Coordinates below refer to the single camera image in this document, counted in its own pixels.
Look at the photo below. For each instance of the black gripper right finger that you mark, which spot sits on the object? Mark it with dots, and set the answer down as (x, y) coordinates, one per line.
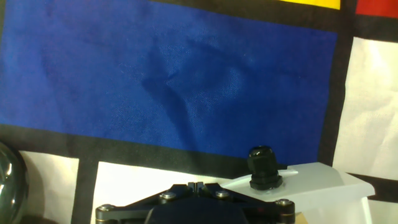
(267, 213)

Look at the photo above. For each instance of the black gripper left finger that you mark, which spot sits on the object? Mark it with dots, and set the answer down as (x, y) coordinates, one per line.
(130, 211)

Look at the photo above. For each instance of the small wooden block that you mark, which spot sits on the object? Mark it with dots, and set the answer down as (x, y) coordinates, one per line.
(301, 218)

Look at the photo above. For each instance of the glossy black round lid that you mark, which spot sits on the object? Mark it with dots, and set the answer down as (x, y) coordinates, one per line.
(11, 186)

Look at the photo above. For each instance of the colour block tablecloth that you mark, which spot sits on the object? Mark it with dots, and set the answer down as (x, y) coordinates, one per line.
(155, 77)

